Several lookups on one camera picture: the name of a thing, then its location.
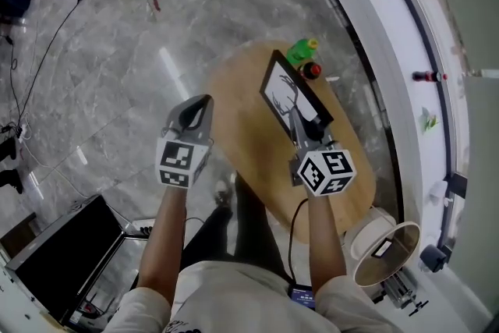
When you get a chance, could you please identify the dark soda bottle red cap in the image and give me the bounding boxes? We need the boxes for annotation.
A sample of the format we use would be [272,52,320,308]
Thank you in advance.
[297,61,324,83]

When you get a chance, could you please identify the person's white shirt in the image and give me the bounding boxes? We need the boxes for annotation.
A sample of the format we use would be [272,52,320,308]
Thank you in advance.
[101,260,405,333]

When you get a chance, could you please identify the white round bin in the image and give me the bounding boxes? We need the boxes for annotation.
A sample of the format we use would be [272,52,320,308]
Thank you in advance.
[344,205,398,259]

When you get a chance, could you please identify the long black floor cable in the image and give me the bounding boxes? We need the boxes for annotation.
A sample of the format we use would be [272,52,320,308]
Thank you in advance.
[0,0,87,137]

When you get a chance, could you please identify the black equipment case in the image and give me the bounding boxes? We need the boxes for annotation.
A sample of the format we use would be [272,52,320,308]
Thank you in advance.
[4,193,126,326]

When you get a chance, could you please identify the metal clamp stand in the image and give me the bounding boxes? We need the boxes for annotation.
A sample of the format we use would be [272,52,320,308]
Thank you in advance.
[372,271,430,317]

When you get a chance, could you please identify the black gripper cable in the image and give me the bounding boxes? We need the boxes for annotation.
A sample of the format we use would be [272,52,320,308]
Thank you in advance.
[287,197,310,285]

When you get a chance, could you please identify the oval wooden table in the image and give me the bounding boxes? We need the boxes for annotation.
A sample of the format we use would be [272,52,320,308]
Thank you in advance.
[205,40,377,246]

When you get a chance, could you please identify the grey mug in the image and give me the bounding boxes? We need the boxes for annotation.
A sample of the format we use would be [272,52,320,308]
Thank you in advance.
[418,243,448,274]

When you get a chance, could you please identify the person's right forearm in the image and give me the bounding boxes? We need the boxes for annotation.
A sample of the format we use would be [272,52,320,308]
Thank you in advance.
[305,192,349,296]

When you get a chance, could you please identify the person's white shoe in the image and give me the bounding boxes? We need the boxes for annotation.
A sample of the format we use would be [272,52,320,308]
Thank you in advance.
[213,179,235,208]

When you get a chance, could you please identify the green plastic bottle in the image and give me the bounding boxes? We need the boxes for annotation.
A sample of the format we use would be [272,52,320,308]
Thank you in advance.
[286,37,320,66]

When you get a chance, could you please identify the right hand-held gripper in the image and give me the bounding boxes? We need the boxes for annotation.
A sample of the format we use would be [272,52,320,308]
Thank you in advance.
[288,105,357,197]

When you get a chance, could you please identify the white counter ledge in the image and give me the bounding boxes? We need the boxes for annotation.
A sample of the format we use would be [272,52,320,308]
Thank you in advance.
[320,0,469,324]

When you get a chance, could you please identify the person's black trousers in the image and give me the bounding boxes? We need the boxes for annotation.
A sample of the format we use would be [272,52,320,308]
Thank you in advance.
[179,171,294,282]

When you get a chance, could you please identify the smartphone with lit screen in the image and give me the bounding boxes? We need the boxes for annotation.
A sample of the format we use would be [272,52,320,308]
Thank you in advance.
[288,283,317,311]

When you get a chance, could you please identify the small dark soda bottle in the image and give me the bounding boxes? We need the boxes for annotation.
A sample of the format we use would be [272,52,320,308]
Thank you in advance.
[412,69,449,84]

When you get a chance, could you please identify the black picture frame deer print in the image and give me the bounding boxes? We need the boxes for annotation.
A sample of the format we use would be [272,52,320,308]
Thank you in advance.
[259,49,335,138]

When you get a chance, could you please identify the green and white wrapper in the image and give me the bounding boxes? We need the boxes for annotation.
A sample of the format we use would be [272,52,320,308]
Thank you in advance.
[418,106,441,134]

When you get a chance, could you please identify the white power strip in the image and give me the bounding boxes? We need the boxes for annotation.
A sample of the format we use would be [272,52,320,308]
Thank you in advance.
[14,122,33,143]

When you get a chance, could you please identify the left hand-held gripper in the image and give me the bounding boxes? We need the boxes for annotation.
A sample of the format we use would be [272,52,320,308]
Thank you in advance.
[155,94,214,190]

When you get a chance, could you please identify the person's left forearm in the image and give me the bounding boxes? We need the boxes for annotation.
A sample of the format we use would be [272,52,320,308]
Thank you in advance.
[137,182,189,307]

